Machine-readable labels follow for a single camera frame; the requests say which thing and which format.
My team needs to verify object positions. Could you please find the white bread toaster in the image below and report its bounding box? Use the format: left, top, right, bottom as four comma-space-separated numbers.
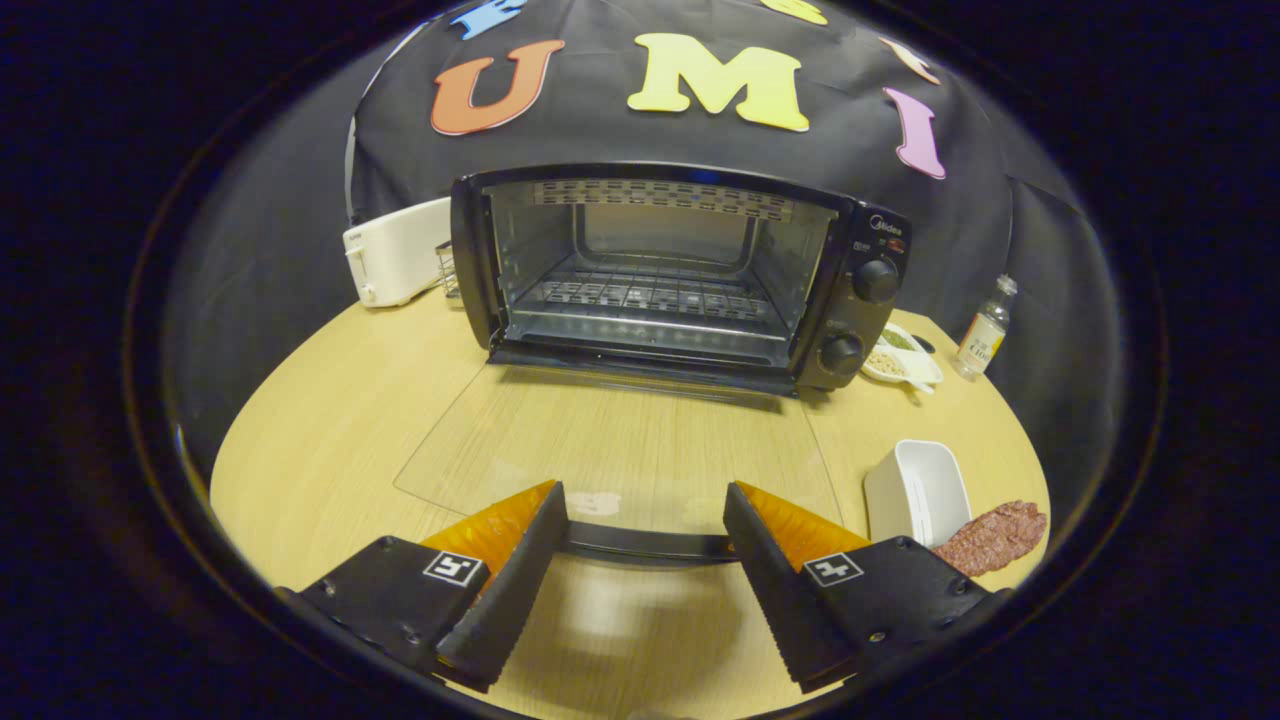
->
342, 197, 453, 309

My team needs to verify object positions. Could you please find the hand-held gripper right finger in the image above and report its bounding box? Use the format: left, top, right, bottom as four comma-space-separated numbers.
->
722, 481, 1011, 696

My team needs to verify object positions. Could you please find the black backdrop cloth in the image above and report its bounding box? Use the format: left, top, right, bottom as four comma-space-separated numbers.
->
165, 0, 1121, 471

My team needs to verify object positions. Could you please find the small clear glass bottle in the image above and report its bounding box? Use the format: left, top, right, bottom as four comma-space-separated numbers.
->
952, 275, 1019, 381

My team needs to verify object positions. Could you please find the white rectangular tray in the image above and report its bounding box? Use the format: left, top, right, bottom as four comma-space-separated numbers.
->
864, 439, 973, 549

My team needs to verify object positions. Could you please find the white divided dish with grains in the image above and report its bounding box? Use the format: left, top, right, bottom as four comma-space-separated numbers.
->
860, 322, 945, 394

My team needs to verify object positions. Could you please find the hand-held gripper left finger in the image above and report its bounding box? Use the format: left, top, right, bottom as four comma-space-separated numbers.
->
275, 480, 569, 696

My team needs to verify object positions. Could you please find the reddish-brown meat slice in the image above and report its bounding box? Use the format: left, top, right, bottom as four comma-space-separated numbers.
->
932, 500, 1048, 578

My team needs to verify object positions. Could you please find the black toaster oven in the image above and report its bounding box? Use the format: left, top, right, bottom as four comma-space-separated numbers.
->
393, 162, 913, 569

